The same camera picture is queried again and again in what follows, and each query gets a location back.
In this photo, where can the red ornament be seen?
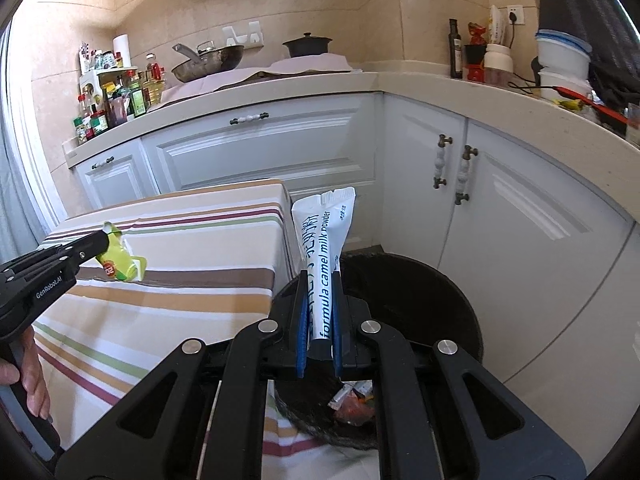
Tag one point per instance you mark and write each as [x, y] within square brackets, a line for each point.
[476, 34]

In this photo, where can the white paper towel roll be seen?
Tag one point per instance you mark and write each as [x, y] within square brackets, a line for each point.
[121, 50]

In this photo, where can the beige kitchen counter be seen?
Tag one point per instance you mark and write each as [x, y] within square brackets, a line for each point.
[425, 90]

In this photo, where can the cluster of condiment bottles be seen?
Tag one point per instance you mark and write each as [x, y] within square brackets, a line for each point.
[120, 105]

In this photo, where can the steel wok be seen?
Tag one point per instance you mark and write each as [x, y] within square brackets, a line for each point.
[210, 62]

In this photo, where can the white lidded jar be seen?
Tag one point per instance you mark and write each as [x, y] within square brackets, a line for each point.
[499, 62]

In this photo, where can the pale stove cover sheet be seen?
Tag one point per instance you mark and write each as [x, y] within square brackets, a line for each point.
[260, 75]

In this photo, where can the dark hanging cloth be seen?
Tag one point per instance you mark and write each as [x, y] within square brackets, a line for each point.
[590, 0]

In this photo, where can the red utensil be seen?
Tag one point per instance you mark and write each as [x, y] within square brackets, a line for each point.
[590, 102]

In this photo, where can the red container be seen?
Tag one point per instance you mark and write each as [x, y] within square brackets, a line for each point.
[476, 74]

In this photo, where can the green wrapper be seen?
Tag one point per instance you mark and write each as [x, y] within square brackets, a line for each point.
[117, 260]

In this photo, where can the black cup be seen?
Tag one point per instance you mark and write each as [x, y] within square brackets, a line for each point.
[475, 55]

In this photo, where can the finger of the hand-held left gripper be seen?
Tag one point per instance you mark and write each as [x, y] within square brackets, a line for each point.
[60, 250]
[90, 255]

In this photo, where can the grey curtain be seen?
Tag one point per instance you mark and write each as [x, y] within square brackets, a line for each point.
[15, 160]

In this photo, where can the dark glass oil bottle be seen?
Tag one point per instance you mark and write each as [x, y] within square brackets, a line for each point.
[455, 52]

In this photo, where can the white door frame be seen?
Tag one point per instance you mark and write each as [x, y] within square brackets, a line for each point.
[35, 135]

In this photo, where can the small white cabinet door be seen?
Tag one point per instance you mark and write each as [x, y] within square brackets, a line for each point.
[117, 180]

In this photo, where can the white wall rack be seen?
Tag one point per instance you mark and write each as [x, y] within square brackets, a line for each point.
[242, 35]

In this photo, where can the wide white cabinet front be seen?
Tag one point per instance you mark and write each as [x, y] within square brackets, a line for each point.
[260, 150]

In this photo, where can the striped tablecloth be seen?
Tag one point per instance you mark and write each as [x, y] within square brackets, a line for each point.
[175, 270]

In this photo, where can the black lidded pot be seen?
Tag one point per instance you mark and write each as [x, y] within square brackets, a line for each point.
[307, 46]

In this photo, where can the person's left hand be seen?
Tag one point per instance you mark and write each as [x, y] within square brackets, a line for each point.
[32, 380]

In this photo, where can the white wall socket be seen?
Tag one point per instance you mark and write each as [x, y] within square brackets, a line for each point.
[516, 15]

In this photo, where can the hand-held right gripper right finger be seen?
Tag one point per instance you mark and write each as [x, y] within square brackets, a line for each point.
[336, 330]

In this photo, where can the black round trash bin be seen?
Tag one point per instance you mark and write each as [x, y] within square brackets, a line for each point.
[425, 300]

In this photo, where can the white spice rack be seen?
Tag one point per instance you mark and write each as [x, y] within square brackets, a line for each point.
[107, 76]

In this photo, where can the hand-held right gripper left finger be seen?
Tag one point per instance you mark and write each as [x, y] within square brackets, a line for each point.
[300, 330]

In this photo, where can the stack of white plastic containers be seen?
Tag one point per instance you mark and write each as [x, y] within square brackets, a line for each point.
[562, 65]

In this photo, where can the white sachet blue print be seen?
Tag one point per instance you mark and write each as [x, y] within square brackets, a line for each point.
[320, 260]

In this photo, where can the large orange plastic bag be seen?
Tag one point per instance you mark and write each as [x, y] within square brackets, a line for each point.
[355, 410]

